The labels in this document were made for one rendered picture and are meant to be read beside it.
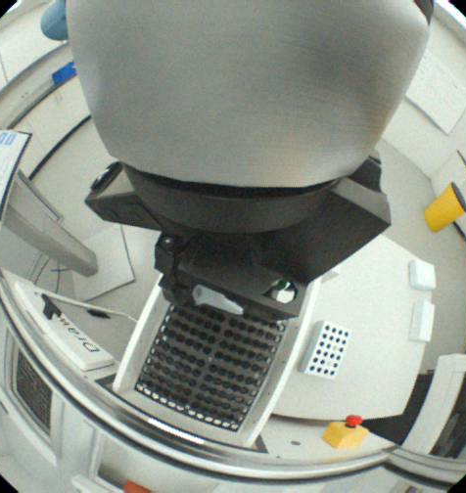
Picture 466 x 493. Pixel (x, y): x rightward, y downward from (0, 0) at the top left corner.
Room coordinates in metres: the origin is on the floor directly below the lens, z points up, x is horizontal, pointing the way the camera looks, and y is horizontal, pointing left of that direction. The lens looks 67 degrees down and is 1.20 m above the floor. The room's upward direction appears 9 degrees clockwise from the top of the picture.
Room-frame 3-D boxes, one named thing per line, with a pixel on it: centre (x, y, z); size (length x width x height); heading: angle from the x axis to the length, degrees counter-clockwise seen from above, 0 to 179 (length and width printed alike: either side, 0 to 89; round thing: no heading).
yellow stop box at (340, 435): (-0.23, -0.29, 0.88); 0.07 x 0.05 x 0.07; 76
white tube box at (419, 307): (0.01, -0.65, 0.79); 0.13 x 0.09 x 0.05; 165
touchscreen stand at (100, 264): (0.21, 0.91, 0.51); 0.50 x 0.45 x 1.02; 125
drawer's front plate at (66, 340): (-0.09, 0.34, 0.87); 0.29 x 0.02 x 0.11; 76
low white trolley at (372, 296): (0.02, -0.43, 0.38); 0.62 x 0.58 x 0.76; 76
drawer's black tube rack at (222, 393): (-0.05, 0.01, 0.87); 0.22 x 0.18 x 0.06; 166
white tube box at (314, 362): (-0.04, -0.25, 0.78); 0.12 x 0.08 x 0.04; 164
